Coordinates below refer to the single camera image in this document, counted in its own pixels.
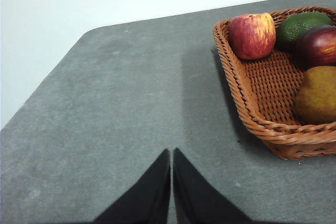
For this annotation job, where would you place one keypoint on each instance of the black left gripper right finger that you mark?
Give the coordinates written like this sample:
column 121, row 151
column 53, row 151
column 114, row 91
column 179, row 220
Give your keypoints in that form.
column 197, row 197

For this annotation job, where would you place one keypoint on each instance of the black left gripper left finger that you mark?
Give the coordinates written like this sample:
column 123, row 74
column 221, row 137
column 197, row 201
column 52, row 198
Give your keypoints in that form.
column 149, row 197

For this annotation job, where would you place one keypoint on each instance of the yellow-orange mango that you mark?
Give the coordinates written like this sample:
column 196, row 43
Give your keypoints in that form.
column 317, row 95

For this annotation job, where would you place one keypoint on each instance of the brown wicker basket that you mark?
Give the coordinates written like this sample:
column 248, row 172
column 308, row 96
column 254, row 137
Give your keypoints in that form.
column 270, row 87

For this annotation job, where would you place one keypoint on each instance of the red yellow apple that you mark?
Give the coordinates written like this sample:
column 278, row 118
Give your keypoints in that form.
column 252, row 35

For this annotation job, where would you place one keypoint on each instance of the dark red plum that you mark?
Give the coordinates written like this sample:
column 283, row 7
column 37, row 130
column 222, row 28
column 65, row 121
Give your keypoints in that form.
column 317, row 48

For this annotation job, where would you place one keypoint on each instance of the green avocado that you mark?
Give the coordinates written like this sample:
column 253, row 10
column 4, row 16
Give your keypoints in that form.
column 294, row 30

